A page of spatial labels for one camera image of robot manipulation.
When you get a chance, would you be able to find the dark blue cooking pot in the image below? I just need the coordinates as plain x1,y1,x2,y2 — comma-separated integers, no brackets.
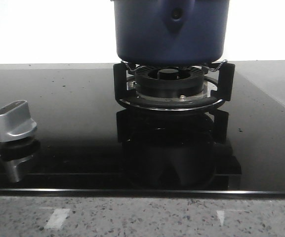
114,0,230,66

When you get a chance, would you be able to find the black right pot support grate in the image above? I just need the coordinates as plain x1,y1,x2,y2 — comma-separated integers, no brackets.
113,60,235,113

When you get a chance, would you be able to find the black right gas burner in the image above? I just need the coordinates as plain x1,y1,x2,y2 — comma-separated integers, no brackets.
134,66,204,98

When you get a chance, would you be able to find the black glass gas stove top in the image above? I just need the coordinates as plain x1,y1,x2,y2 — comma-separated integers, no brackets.
0,62,285,197

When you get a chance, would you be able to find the silver stove control knob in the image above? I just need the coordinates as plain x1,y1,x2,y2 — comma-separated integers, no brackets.
0,100,37,142

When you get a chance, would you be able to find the metal wire pot reducer ring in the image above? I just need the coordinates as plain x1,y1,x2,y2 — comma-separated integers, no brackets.
121,59,228,74

